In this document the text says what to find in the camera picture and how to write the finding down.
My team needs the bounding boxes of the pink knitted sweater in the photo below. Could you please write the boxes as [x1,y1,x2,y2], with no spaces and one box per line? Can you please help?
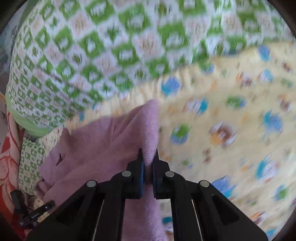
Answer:
[36,100,167,240]

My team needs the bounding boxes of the green checkered frog quilt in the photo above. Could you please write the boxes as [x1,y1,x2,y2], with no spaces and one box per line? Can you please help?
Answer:
[5,0,296,137]

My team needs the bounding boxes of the yellow cartoon bear bedsheet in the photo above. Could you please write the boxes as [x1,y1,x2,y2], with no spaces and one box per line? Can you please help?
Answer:
[65,42,295,240]

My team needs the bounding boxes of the red floral blanket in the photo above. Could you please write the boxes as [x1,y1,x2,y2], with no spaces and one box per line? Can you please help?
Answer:
[0,92,31,232]

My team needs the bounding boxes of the green checkered pillow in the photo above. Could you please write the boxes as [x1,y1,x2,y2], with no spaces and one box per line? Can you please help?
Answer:
[18,138,45,195]

